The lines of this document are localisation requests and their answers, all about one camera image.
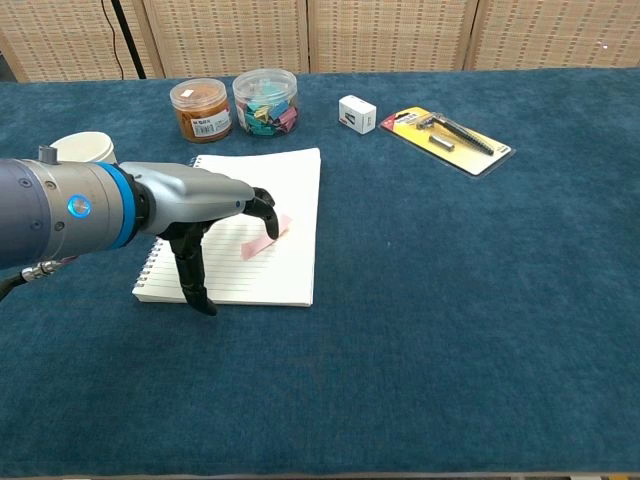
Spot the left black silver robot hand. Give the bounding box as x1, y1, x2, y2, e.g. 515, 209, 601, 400
119, 160, 281, 317

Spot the small pink paper strip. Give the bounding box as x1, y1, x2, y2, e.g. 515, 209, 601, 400
240, 213, 294, 262

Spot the razor in yellow blister pack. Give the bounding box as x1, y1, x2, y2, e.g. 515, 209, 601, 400
379, 105, 517, 178

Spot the clear jar of rubber bands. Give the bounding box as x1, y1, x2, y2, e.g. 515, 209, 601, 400
169, 78, 234, 144

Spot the white spiral notebook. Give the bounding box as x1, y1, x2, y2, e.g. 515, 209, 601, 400
131, 147, 322, 309

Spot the white paper cup blue flower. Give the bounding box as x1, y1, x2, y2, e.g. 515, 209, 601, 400
48, 130, 119, 166

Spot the clear jar of binder clips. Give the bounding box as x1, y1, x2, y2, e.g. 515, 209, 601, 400
232, 68, 300, 138

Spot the black tripod stand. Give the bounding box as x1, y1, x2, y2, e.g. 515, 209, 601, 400
110, 0, 148, 81

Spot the small white cardboard box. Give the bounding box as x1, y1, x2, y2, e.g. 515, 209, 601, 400
338, 94, 378, 135

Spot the bamboo folding screen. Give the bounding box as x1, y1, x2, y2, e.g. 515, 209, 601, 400
0, 0, 640, 84

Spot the blue table mat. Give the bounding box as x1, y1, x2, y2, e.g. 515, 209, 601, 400
0, 68, 640, 477

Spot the thin black hanging cable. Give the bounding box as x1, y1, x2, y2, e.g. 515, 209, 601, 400
100, 0, 126, 81

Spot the black left arm connector cable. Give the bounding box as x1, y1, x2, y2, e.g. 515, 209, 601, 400
0, 258, 69, 302

